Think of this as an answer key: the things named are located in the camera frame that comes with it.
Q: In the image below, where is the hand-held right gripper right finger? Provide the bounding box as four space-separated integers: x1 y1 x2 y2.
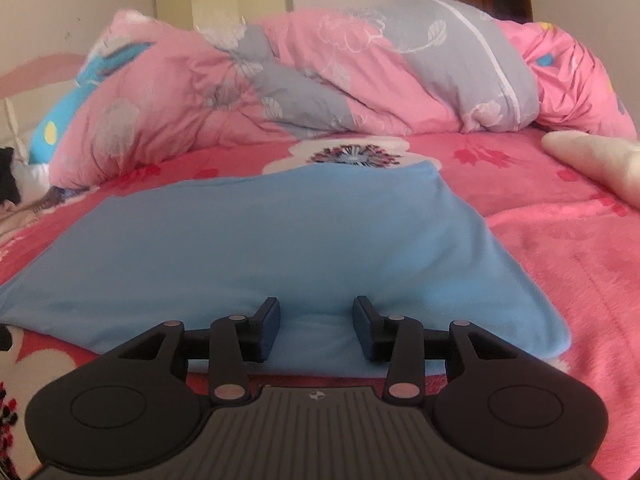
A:
352 296 516 403

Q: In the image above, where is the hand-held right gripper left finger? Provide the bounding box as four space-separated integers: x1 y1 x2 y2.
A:
116 296 282 403

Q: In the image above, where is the light blue printed t-shirt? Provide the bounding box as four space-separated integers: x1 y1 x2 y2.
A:
0 160 573 378

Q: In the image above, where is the pile of pale clothes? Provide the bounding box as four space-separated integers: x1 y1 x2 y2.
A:
0 147 66 236

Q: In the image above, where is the red floral blanket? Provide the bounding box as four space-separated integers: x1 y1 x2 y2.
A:
0 132 640 480

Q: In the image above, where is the pink grey floral quilt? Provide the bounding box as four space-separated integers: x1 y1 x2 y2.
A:
50 0 541 191

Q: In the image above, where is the white plush toy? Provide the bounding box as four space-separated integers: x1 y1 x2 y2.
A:
542 130 640 216

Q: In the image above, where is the blue cartoon pillow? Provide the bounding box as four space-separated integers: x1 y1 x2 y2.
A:
27 40 156 166

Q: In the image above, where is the black garment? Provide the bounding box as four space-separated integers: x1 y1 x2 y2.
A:
0 146 21 206

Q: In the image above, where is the bright pink printed quilt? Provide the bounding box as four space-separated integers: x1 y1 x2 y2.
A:
500 19 638 141

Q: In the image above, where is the pink cream headboard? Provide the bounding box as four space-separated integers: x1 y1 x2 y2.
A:
0 52 91 161

